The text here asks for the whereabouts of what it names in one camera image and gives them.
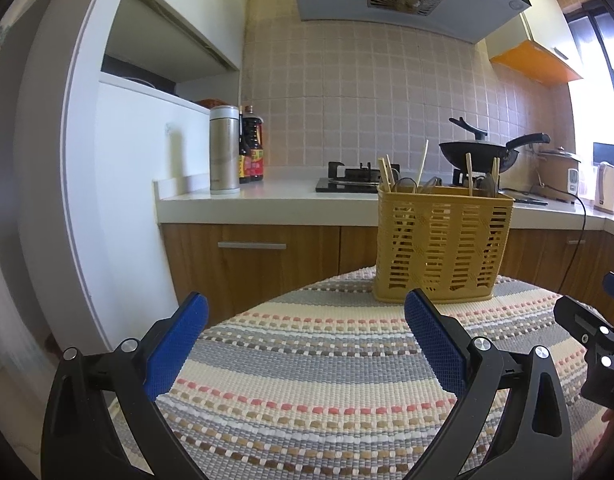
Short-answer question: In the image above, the wok lid with black handle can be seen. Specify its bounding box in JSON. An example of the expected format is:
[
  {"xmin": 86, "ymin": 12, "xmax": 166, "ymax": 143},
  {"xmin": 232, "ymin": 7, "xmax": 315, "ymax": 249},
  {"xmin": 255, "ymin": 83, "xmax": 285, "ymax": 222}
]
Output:
[{"xmin": 448, "ymin": 116, "xmax": 489, "ymax": 142}]

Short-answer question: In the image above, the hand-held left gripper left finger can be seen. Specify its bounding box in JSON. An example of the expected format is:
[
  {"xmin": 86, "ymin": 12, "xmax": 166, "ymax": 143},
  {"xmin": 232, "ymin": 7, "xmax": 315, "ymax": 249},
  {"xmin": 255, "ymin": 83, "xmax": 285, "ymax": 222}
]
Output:
[{"xmin": 40, "ymin": 290, "xmax": 210, "ymax": 480}]

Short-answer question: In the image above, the white rice cooker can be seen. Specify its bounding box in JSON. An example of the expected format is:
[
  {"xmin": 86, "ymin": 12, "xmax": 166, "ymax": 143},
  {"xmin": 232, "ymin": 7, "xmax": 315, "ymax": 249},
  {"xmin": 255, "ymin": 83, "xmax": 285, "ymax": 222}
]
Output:
[{"xmin": 536, "ymin": 145, "xmax": 583, "ymax": 197}]

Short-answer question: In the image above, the slim dark sauce bottle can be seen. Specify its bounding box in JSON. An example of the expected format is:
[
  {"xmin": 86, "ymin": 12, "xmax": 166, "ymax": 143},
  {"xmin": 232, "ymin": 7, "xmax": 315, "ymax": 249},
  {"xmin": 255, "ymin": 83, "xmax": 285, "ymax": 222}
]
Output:
[{"xmin": 237, "ymin": 105, "xmax": 250, "ymax": 185}]

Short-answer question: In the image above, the yellow plastic utensil basket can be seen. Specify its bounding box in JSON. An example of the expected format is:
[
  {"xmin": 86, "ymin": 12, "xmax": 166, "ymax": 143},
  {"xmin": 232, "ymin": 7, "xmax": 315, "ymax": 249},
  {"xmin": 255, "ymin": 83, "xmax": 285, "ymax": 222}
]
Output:
[{"xmin": 372, "ymin": 181, "xmax": 516, "ymax": 305}]

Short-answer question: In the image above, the striped woven mat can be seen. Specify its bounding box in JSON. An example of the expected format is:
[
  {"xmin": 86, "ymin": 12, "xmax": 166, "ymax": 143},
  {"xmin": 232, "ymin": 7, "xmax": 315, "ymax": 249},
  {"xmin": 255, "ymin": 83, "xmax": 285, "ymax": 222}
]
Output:
[{"xmin": 106, "ymin": 264, "xmax": 614, "ymax": 480}]

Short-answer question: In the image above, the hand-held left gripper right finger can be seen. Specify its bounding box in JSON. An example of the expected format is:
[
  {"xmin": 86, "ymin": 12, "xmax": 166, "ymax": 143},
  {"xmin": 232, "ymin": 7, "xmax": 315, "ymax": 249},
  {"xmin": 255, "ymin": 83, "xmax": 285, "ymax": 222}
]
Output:
[{"xmin": 402, "ymin": 287, "xmax": 574, "ymax": 480}]

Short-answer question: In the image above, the white electric kettle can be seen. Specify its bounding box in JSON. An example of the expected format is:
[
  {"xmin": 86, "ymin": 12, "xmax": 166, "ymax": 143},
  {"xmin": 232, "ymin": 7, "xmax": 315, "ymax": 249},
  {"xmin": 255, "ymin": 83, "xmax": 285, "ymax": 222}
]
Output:
[{"xmin": 594, "ymin": 161, "xmax": 614, "ymax": 213}]

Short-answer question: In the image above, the white wall cabinet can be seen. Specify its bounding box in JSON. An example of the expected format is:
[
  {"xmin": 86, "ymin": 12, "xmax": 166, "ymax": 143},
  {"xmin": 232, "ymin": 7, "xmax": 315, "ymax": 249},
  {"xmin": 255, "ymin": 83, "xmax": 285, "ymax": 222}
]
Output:
[{"xmin": 101, "ymin": 0, "xmax": 241, "ymax": 97}]

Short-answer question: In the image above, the champagne steel thermos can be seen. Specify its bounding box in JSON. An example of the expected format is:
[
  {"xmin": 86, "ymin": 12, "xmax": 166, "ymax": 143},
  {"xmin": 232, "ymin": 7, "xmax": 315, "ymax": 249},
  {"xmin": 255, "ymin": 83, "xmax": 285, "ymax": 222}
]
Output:
[{"xmin": 208, "ymin": 104, "xmax": 242, "ymax": 196}]

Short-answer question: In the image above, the dark framed window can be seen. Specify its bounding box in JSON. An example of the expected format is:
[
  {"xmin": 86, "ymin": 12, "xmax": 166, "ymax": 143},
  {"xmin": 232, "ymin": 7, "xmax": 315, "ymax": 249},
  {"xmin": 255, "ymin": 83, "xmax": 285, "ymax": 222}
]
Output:
[{"xmin": 568, "ymin": 0, "xmax": 614, "ymax": 162}]

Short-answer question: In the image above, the orange wall cabinet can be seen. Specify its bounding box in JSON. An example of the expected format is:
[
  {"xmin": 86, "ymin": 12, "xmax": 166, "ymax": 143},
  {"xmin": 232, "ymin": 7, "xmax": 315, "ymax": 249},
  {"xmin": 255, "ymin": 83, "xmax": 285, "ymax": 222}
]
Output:
[{"xmin": 489, "ymin": 0, "xmax": 586, "ymax": 87}]

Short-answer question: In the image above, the black power cable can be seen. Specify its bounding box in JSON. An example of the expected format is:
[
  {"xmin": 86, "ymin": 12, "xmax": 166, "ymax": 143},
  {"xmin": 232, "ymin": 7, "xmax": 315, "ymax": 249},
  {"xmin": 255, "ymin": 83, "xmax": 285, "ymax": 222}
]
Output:
[{"xmin": 536, "ymin": 179, "xmax": 588, "ymax": 292}]

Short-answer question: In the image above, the black wok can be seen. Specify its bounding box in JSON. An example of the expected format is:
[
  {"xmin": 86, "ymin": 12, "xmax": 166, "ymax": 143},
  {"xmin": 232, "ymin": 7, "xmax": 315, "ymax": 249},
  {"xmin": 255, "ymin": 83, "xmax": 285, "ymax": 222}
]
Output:
[{"xmin": 439, "ymin": 132, "xmax": 551, "ymax": 174}]

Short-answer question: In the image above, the wooden base cabinet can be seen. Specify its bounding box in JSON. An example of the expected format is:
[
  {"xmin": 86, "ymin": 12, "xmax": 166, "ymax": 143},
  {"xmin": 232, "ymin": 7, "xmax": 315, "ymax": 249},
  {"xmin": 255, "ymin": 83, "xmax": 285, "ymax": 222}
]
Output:
[{"xmin": 159, "ymin": 222, "xmax": 614, "ymax": 332}]

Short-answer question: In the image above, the black gas stove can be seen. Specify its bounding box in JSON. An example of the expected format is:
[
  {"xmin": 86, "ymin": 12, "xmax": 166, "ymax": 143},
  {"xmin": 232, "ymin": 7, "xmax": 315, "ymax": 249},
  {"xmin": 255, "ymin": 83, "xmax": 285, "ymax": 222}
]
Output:
[{"xmin": 315, "ymin": 161, "xmax": 550, "ymax": 207}]

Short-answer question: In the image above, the wide dark sauce bottle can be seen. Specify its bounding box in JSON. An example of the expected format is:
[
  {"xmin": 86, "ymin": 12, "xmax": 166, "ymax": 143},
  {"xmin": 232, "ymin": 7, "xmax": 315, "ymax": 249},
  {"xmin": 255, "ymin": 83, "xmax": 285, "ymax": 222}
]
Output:
[{"xmin": 242, "ymin": 104, "xmax": 265, "ymax": 183}]

